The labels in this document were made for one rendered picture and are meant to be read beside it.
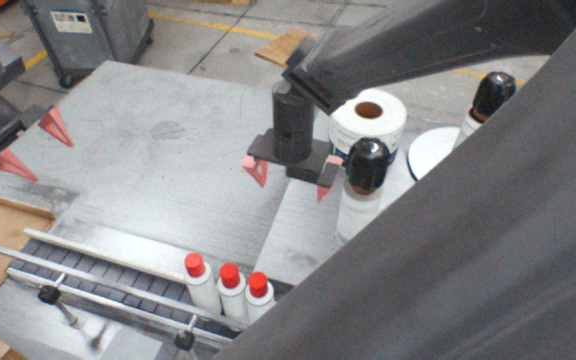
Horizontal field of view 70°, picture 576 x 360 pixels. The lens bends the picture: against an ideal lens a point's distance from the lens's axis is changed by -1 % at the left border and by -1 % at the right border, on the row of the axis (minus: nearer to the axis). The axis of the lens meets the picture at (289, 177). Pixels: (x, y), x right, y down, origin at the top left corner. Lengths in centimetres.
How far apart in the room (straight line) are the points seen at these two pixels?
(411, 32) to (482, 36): 5
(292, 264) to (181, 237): 31
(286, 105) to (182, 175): 76
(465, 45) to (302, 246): 81
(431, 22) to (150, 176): 110
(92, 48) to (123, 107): 152
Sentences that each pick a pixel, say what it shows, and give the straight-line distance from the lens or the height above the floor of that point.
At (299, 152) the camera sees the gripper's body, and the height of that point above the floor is 132.
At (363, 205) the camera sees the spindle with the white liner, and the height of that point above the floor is 105.
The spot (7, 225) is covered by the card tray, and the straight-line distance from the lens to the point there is 132.
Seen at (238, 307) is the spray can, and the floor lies 99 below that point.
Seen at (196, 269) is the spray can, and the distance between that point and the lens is 76.
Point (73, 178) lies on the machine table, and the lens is 136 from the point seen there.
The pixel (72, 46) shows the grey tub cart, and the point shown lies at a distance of 309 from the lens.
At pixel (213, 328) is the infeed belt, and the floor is 88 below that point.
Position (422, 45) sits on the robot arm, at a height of 159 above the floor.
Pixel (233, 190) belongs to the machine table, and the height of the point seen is 83.
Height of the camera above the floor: 172
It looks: 48 degrees down
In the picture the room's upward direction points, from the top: straight up
